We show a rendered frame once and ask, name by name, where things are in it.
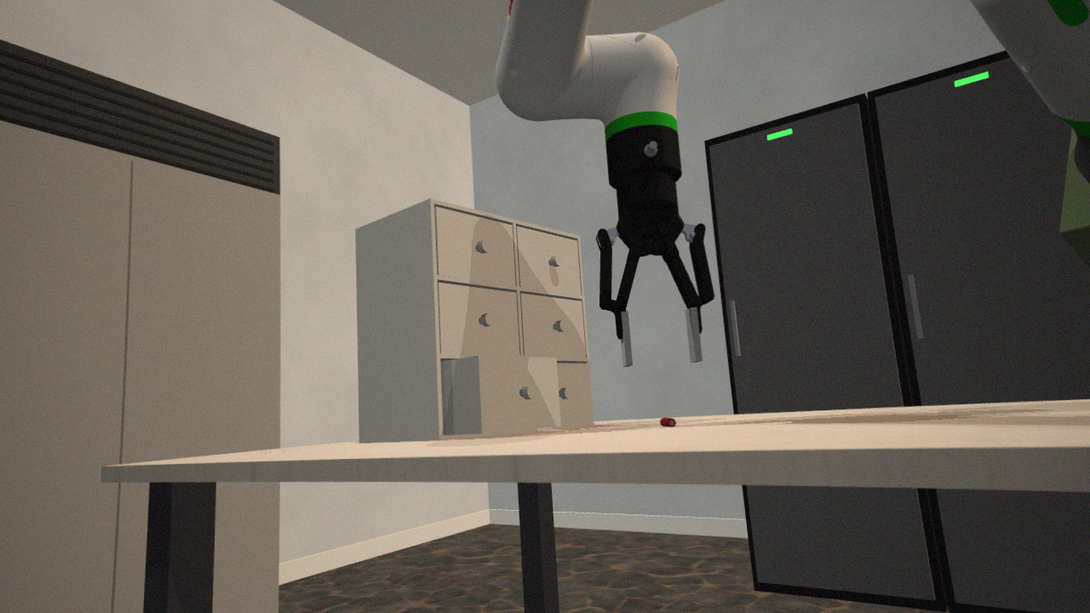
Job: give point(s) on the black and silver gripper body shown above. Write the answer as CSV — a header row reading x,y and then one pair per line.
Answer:
x,y
648,200

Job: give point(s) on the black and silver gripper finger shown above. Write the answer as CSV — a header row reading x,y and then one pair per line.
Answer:
x,y
695,236
605,240

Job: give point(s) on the small grey chest of drawers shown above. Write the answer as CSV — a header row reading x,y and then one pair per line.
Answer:
x,y
400,397

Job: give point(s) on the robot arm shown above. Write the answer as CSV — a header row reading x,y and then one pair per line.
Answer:
x,y
548,69

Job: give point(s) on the tan drawer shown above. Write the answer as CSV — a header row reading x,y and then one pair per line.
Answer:
x,y
574,398
493,394
548,262
552,327
477,321
474,248

